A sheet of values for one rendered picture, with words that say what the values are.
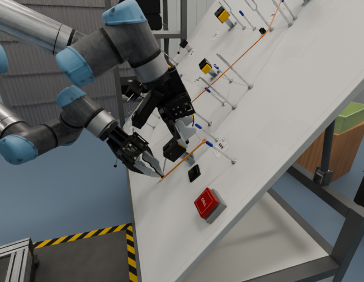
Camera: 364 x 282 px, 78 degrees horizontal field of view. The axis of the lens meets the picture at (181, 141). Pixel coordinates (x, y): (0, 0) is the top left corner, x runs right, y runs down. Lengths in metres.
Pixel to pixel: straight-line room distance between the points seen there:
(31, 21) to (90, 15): 3.48
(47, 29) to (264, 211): 0.91
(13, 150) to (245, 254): 0.72
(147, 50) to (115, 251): 1.61
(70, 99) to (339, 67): 0.63
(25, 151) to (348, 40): 0.76
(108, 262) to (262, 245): 1.23
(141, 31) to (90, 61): 0.11
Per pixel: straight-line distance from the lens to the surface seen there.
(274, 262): 0.84
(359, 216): 0.80
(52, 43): 0.61
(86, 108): 0.66
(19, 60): 4.12
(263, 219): 0.96
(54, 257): 2.02
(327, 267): 0.90
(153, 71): 0.50
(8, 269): 1.77
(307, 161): 2.67
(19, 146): 0.65
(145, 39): 0.49
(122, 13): 0.48
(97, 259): 1.89
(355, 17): 0.66
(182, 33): 1.59
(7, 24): 0.62
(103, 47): 0.48
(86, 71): 0.48
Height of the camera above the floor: 1.44
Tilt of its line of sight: 26 degrees down
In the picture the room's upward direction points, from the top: straight up
